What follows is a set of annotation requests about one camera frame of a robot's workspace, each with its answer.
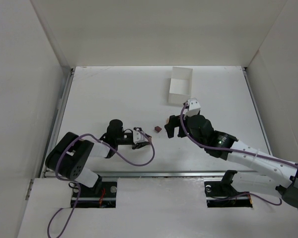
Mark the white perforated box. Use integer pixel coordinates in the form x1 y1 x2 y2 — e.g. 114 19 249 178
168 67 193 105

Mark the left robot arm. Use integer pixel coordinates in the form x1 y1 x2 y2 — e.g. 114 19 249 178
45 119 152 194

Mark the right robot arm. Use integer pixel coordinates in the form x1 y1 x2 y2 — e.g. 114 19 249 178
164 114 298 208

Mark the dark red wood block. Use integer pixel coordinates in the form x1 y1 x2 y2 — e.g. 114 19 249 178
154 126 162 133

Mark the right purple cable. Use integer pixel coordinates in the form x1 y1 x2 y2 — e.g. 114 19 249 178
180 105 298 206

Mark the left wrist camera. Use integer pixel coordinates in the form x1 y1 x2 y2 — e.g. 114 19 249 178
132 127 151 144

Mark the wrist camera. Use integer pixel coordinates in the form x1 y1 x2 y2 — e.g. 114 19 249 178
132 127 151 144
184 98 201 117

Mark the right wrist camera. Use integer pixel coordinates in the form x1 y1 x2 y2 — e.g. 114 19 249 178
184 98 201 117

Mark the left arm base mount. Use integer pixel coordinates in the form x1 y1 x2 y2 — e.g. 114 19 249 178
69 180 118 208

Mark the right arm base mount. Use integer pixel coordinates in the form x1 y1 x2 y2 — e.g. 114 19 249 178
204 181 253 208

